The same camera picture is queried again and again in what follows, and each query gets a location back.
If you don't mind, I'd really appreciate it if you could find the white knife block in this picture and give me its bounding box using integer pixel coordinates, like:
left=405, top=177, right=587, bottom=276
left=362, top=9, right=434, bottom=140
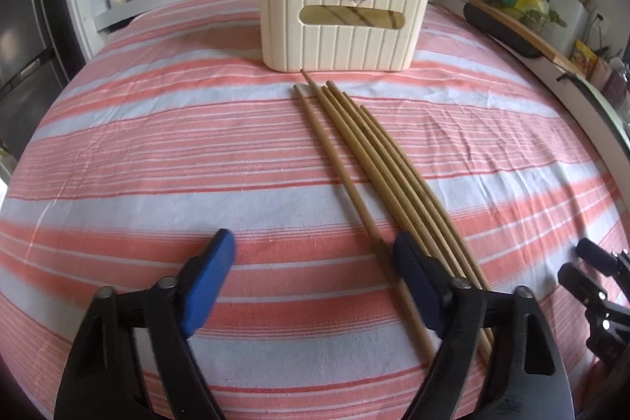
left=545, top=0, right=594, bottom=53

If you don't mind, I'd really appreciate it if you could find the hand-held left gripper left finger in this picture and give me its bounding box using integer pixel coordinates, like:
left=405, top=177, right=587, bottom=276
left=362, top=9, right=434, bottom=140
left=54, top=229, right=237, bottom=420

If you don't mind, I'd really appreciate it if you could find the wooden cutting board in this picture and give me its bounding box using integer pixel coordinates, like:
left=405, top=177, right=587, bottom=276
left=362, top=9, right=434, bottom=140
left=469, top=0, right=589, bottom=79

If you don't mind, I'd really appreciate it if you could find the cream ribbed utensil holder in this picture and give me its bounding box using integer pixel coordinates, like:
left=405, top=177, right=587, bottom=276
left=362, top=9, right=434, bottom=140
left=257, top=0, right=437, bottom=73

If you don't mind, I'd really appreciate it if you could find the pink striped tablecloth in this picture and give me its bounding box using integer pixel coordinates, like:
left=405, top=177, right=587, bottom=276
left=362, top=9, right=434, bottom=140
left=0, top=0, right=630, bottom=420

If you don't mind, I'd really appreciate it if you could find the grey refrigerator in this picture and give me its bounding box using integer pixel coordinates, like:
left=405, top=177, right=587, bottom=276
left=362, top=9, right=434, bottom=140
left=0, top=0, right=70, bottom=150

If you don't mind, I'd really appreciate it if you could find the yellow-green plastic bag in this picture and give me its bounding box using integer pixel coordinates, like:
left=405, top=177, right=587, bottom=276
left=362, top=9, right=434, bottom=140
left=487, top=0, right=567, bottom=32

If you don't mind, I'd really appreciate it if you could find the pink cup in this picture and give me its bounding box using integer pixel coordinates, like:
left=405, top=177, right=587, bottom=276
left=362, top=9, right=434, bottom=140
left=591, top=56, right=613, bottom=91

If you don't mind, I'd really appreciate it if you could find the wooden chopstick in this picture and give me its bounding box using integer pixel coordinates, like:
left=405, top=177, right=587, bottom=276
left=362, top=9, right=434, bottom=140
left=301, top=70, right=409, bottom=248
left=292, top=84, right=439, bottom=366
left=358, top=104, right=480, bottom=288

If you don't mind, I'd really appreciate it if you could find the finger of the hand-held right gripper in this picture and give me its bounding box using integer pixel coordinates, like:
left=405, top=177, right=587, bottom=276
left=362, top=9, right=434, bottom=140
left=577, top=237, right=630, bottom=291
left=557, top=262, right=616, bottom=323

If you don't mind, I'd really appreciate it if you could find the bundle of wooden chopsticks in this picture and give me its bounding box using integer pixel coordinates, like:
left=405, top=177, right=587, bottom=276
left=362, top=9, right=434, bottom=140
left=319, top=85, right=493, bottom=369
left=326, top=80, right=485, bottom=303

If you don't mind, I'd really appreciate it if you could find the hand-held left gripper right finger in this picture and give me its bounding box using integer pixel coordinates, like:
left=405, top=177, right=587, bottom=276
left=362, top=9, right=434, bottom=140
left=393, top=232, right=572, bottom=420

